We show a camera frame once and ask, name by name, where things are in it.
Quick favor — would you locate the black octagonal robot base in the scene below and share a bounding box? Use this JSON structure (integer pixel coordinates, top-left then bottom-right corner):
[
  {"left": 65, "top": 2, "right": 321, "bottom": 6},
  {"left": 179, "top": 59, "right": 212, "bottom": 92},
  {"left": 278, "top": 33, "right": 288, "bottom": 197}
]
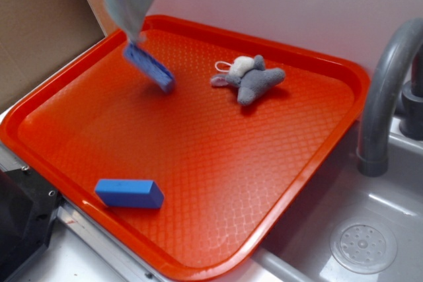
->
[{"left": 1, "top": 166, "right": 61, "bottom": 281}]

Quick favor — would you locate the red plastic tray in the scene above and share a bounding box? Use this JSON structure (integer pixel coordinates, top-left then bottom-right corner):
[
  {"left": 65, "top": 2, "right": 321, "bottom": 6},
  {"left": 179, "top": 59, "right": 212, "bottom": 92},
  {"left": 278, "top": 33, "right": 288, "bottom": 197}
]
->
[{"left": 1, "top": 16, "right": 369, "bottom": 281}]

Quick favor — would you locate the grey plush toy animal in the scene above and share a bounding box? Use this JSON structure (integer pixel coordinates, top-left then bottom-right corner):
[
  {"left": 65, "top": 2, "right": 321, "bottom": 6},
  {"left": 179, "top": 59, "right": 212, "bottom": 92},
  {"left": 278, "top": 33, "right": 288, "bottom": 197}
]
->
[{"left": 210, "top": 55, "right": 286, "bottom": 106}]

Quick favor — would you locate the grey toy sink basin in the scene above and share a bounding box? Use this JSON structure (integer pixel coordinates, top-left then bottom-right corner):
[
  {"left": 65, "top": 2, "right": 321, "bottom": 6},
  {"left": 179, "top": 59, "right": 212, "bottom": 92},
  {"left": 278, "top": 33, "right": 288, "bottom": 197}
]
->
[{"left": 253, "top": 126, "right": 422, "bottom": 281}]

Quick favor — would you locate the grey curved faucet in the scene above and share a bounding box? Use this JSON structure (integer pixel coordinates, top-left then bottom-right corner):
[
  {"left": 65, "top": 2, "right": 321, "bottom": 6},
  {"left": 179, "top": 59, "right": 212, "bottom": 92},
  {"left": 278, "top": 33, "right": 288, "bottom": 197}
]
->
[{"left": 357, "top": 18, "right": 422, "bottom": 177}]

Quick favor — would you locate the brown cardboard panel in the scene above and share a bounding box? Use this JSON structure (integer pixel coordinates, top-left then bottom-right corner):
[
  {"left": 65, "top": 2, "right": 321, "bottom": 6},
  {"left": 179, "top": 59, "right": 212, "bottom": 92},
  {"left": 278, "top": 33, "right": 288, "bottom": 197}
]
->
[{"left": 1, "top": 0, "right": 104, "bottom": 111}]

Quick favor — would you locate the blue block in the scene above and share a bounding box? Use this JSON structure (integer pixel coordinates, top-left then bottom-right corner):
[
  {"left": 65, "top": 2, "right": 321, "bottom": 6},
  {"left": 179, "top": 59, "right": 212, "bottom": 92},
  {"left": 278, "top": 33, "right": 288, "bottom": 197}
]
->
[
  {"left": 124, "top": 42, "right": 175, "bottom": 94},
  {"left": 95, "top": 179, "right": 165, "bottom": 209}
]

